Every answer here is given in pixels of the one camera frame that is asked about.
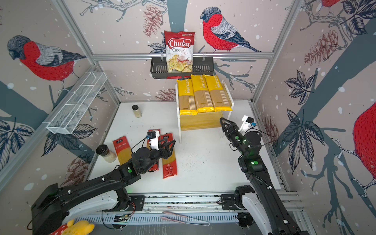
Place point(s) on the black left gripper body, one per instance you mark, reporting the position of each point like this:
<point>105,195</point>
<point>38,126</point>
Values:
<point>154,154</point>

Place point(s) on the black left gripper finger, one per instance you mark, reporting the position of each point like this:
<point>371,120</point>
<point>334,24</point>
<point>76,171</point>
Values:
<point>165,143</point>
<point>169,150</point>

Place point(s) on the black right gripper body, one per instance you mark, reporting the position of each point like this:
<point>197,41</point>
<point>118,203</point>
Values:
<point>236,139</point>

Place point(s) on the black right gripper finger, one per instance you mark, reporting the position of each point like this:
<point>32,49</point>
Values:
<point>230,124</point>
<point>222,124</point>

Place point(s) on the yellow spaghetti bag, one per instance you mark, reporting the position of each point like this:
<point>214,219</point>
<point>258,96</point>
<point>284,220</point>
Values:
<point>201,93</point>
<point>187,104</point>
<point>218,94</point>

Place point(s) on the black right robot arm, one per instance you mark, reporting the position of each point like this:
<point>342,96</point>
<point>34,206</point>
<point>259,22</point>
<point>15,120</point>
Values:
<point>259,198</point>

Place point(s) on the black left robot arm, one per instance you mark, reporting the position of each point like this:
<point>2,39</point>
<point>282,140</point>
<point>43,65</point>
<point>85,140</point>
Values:
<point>57,204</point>

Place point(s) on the red pasta bag middle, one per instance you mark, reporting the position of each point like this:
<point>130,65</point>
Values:
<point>155,167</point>

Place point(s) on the red pasta bag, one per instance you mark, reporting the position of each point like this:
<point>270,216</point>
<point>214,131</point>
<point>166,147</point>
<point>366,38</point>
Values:
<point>123,150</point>
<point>169,166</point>
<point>155,167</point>

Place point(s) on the red pasta bag right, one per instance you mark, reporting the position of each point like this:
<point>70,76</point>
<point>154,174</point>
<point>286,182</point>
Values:
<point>169,166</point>

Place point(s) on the red pasta bag left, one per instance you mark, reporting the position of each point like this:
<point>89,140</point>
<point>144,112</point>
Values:
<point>123,150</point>

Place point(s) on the small spice jar black lid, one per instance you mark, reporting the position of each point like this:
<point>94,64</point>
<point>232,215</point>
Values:
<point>137,111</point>

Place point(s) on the large spice jar black lid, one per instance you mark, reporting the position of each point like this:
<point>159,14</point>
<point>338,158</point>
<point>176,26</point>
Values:
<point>106,153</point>

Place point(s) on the Chuba cassava chips bag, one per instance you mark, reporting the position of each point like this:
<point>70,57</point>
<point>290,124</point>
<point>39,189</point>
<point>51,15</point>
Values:
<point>179,51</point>

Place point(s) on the yellow plush toy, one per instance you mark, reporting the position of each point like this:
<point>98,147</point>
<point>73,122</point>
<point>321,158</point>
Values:
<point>82,227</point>

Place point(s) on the red strawberry plush toy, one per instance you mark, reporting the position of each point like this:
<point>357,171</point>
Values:
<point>60,230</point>

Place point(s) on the white frame wooden shelf rack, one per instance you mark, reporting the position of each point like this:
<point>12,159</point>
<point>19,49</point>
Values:
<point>202,120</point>

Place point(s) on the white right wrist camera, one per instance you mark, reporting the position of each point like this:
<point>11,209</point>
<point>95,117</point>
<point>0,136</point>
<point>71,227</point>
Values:
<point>247,124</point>

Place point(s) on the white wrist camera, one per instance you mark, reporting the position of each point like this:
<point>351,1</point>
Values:
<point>153,136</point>
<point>247,124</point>

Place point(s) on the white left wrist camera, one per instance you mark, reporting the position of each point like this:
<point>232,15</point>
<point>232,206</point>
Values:
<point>153,136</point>

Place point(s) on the metal base rail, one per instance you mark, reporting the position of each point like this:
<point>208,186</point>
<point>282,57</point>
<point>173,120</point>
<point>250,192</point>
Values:
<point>210,207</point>

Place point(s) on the black hanging wire basket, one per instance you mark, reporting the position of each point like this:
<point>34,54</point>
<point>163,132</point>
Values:
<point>201,66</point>

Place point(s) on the white wire mesh basket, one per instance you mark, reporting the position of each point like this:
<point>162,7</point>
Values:
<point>79,100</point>

